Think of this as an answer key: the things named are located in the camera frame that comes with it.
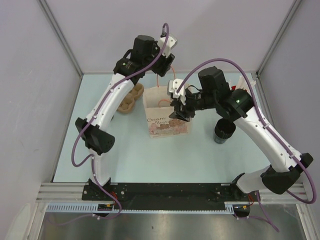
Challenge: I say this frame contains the white wrapped straws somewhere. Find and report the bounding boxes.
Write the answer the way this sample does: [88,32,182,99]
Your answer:
[235,75,257,93]

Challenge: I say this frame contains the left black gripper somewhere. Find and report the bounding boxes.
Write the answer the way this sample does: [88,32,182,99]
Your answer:
[143,41,175,77]

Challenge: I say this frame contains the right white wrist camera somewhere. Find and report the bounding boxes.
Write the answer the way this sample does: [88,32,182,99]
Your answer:
[167,78,187,106]

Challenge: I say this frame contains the white slotted cable duct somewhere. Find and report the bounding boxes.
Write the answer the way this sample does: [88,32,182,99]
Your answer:
[46,202,234,215]

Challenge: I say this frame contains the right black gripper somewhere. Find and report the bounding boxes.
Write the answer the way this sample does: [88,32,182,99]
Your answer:
[169,89,217,122]

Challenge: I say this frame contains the purple cable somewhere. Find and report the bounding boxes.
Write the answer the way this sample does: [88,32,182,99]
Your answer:
[47,22,172,226]
[174,58,316,232]

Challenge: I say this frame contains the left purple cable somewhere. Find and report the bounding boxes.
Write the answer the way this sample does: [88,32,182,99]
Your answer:
[47,22,172,226]

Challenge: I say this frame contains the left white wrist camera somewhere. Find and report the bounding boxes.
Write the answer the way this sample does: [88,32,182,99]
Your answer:
[157,34,178,58]

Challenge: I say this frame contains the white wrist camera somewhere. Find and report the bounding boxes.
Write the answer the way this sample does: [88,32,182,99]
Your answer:
[157,34,178,58]
[167,78,187,106]

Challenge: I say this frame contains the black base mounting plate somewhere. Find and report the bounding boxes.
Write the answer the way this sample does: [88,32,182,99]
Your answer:
[81,182,253,211]

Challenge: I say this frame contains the black cup stack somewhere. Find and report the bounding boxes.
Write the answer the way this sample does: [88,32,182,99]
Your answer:
[213,118,236,144]

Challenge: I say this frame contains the stacked brown pulp carriers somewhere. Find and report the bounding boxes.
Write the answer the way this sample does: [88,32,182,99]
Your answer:
[117,83,145,114]

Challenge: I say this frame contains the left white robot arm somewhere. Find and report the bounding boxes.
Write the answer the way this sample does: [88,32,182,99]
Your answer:
[75,33,178,200]

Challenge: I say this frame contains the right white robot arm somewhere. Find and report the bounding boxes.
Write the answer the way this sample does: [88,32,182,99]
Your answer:
[167,66,313,201]

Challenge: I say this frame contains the beige paper takeout bag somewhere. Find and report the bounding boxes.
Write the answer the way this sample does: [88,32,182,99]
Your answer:
[142,75,192,139]

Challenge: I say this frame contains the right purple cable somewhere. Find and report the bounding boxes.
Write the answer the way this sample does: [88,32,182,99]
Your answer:
[174,58,316,232]

